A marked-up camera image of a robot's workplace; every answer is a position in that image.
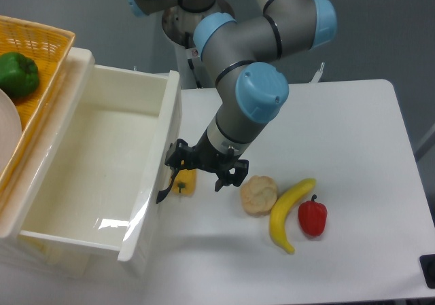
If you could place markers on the bread roll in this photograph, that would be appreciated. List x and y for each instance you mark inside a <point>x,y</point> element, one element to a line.
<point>258,195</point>

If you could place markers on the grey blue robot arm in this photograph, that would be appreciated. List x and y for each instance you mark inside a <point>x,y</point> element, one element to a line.
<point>239,60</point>

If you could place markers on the white drawer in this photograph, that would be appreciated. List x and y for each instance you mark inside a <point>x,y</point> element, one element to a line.
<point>98,195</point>

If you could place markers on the black top drawer handle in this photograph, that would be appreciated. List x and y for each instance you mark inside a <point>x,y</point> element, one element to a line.
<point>162,194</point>

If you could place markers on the yellow banana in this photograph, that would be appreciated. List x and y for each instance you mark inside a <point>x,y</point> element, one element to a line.
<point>282,208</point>

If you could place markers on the green bell pepper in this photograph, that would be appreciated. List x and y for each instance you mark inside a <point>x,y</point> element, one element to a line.
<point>19,75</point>

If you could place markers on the yellow bell pepper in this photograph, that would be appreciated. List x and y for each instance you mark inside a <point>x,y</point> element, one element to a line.
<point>185,182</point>

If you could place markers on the red bell pepper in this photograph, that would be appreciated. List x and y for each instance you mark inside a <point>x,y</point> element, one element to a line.
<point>312,217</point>

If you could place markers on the black object at table edge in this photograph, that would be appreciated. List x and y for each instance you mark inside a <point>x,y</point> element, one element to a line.
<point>427,263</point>

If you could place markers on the white drawer cabinet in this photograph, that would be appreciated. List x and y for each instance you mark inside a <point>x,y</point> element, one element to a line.
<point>22,178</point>

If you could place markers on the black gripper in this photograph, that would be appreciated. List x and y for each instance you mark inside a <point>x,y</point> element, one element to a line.
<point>226,165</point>

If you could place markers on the white plate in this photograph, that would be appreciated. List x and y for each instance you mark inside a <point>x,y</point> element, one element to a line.
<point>11,129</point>

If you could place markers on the yellow woven basket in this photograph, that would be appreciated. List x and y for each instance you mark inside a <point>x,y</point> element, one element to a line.
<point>47,47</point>

